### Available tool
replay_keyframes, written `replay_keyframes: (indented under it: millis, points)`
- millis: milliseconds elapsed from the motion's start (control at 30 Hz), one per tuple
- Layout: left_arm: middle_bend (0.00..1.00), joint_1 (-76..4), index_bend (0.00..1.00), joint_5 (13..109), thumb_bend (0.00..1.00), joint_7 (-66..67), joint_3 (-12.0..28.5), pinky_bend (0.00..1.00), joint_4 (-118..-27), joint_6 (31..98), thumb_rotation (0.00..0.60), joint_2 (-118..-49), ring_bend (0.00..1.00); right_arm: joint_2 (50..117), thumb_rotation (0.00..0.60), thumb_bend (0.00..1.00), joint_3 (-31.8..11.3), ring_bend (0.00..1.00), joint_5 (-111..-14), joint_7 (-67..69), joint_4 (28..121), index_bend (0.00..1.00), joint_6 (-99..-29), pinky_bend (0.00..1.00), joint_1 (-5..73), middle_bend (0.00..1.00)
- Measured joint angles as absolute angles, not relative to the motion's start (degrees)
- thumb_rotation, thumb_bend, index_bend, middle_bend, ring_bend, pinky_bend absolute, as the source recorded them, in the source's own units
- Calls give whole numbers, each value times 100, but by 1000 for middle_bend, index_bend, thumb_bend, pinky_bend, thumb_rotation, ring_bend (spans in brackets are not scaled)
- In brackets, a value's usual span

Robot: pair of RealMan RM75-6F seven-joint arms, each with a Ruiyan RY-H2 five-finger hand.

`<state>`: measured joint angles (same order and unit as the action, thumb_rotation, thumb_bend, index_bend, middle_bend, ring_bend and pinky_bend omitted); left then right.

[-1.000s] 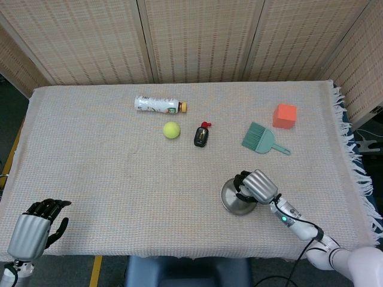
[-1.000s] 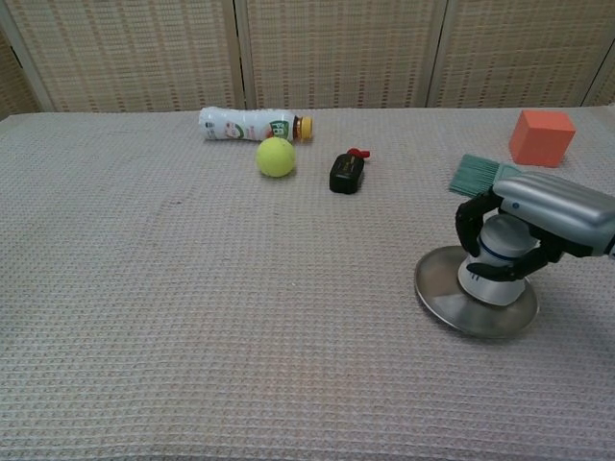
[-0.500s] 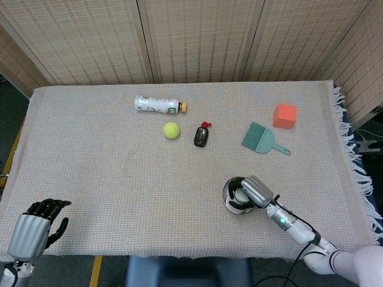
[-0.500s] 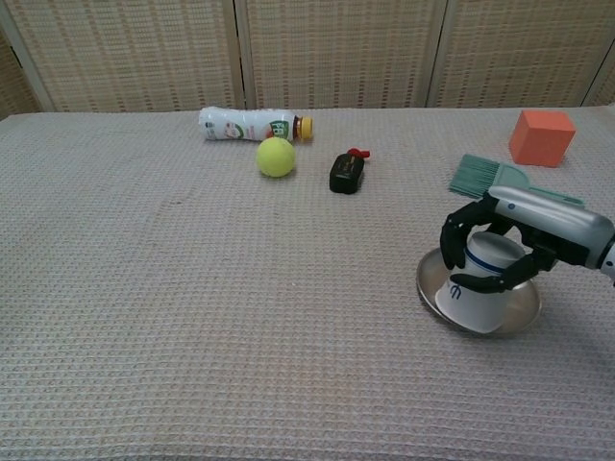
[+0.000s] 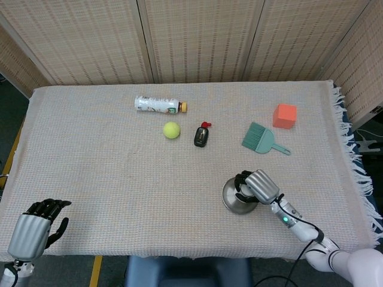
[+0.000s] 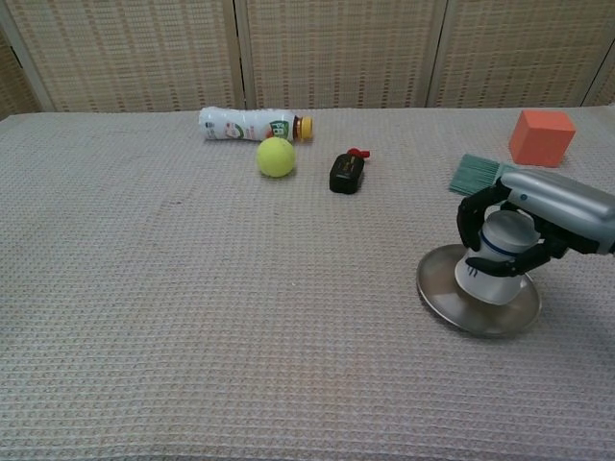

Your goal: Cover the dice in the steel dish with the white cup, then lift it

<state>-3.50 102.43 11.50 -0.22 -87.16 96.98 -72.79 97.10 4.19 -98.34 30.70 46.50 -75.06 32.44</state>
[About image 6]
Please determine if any yellow tennis ball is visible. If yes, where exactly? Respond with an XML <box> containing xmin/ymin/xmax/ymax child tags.
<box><xmin>256</xmin><ymin>136</ymin><xmax>297</xmax><ymax>179</ymax></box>

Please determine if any white paper cup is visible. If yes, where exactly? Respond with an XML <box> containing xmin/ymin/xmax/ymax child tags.
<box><xmin>454</xmin><ymin>210</ymin><xmax>542</xmax><ymax>306</ymax></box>

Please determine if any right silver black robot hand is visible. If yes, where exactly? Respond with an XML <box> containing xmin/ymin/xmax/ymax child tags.
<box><xmin>455</xmin><ymin>170</ymin><xmax>615</xmax><ymax>279</ymax></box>

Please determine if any teal hand brush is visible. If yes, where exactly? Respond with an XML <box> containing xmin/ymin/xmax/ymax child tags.
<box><xmin>448</xmin><ymin>153</ymin><xmax>518</xmax><ymax>197</ymax></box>

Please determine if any orange foam cube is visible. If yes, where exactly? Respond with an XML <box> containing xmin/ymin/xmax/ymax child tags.
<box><xmin>508</xmin><ymin>109</ymin><xmax>577</xmax><ymax>169</ymax></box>

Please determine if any round metal dish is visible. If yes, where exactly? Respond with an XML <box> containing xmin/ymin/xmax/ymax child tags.
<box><xmin>415</xmin><ymin>243</ymin><xmax>543</xmax><ymax>337</ymax></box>

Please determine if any white plastic drink bottle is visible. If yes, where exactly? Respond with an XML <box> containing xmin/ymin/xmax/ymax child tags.
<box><xmin>199</xmin><ymin>107</ymin><xmax>316</xmax><ymax>144</ymax></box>

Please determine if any woven folding screen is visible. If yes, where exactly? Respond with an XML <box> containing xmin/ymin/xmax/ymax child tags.
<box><xmin>0</xmin><ymin>0</ymin><xmax>615</xmax><ymax>116</ymax></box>

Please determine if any beige waffle-weave tablecloth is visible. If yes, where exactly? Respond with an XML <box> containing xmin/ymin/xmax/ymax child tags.
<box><xmin>0</xmin><ymin>106</ymin><xmax>615</xmax><ymax>461</ymax></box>

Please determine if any black red-capped sauce bottle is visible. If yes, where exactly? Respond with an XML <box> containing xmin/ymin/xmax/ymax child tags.
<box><xmin>329</xmin><ymin>147</ymin><xmax>371</xmax><ymax>196</ymax></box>

